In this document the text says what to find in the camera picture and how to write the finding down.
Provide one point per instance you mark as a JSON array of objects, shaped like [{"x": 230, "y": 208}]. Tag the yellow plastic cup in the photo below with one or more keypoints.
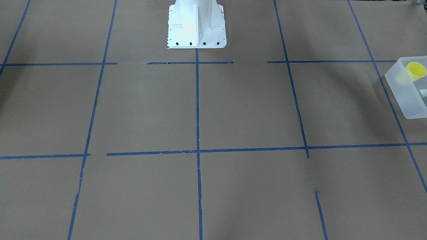
[{"x": 415, "y": 70}]

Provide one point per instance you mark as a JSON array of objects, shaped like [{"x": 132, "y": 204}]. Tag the clear plastic storage box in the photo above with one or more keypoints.
[{"x": 406, "y": 92}]

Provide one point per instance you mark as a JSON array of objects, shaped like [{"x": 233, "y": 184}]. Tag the white paper label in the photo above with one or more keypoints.
[{"x": 423, "y": 92}]

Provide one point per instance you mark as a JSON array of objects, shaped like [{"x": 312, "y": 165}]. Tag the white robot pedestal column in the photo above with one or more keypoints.
[{"x": 196, "y": 24}]

